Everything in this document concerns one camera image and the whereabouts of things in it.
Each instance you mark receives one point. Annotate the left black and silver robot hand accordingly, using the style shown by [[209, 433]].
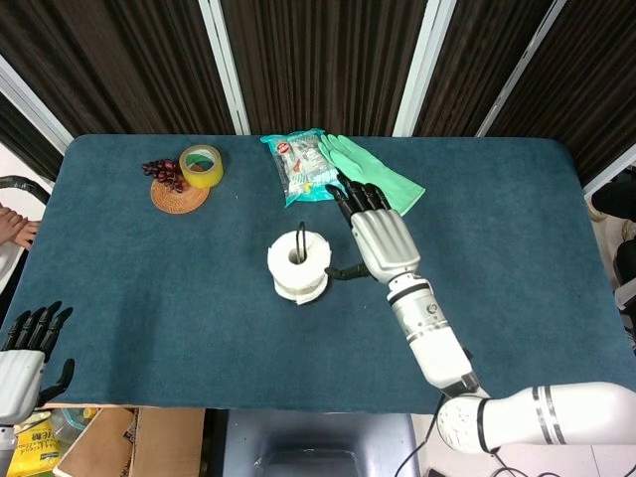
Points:
[[17, 377]]

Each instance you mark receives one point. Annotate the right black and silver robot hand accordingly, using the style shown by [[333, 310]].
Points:
[[385, 243]]

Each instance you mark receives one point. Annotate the white toilet paper roll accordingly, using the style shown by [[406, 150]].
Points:
[[293, 275]]

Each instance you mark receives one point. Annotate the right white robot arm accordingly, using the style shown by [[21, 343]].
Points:
[[432, 343]]

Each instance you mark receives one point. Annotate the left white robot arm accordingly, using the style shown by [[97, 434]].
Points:
[[6, 447]]

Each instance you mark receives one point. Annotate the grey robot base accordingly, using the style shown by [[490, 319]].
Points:
[[318, 437]]

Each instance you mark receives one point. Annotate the black wire roll holder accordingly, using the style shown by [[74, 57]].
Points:
[[300, 238]]

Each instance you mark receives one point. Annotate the clear plastic container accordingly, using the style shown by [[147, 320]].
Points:
[[69, 422]]

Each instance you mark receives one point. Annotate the yellow printed bag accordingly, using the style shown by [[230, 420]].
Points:
[[37, 449]]

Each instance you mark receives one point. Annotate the green rubber glove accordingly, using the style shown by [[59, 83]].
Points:
[[377, 169]]

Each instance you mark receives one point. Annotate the teal plastic product package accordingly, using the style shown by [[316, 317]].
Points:
[[303, 164]]

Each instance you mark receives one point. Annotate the brown cardboard box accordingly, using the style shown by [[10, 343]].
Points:
[[149, 442]]

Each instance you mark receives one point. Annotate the bystander bare hand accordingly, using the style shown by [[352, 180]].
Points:
[[17, 226]]

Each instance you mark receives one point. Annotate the blue felt table cloth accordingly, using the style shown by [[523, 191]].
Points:
[[174, 323]]

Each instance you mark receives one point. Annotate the black chair armrest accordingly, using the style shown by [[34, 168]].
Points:
[[25, 185]]

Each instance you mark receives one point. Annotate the yellow packing tape roll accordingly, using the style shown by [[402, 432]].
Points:
[[204, 176]]

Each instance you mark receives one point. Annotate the dark brown folding screen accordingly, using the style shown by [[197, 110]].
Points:
[[318, 59]]

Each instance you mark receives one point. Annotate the orange woven round coaster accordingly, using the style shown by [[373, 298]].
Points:
[[174, 201]]

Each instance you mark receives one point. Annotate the dark purple grape bunch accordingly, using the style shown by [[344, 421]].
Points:
[[164, 169]]

